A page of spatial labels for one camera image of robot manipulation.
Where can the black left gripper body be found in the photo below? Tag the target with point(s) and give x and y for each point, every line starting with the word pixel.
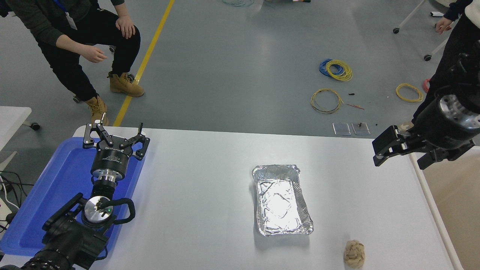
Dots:
pixel 112 159

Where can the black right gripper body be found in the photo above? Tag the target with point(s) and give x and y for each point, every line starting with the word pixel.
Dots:
pixel 435 127

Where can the silver foil tray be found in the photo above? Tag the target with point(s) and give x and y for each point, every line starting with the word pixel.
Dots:
pixel 281 202

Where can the person's right forearm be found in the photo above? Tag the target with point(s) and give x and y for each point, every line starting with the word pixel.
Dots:
pixel 71 45

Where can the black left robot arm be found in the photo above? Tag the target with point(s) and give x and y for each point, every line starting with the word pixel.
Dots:
pixel 67 240

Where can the person's left forearm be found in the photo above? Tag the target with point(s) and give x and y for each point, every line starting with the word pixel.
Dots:
pixel 120 9

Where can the clear plastic plate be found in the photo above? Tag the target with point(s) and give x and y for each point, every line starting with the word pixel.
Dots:
pixel 341 129
pixel 360 129

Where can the person's right hand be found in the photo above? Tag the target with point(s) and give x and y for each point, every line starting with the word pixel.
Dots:
pixel 443 25
pixel 93 55

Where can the person's left hand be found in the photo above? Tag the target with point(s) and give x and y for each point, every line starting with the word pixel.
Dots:
pixel 126 27

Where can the large pale bin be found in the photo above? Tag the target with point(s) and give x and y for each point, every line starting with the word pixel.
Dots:
pixel 457 210

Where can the blue plastic tray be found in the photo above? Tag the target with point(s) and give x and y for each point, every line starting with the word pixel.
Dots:
pixel 56 187

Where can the white side table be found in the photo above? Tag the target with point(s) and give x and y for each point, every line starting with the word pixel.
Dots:
pixel 11 120

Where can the person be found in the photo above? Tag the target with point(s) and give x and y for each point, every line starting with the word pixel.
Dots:
pixel 461 37
pixel 93 26

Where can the white power strip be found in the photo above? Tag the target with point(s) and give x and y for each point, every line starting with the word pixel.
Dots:
pixel 3 207

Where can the white rolling chair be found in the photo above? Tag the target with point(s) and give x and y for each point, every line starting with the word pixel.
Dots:
pixel 408 15

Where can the crumpled tan paper ball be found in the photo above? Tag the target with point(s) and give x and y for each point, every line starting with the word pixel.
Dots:
pixel 354 255

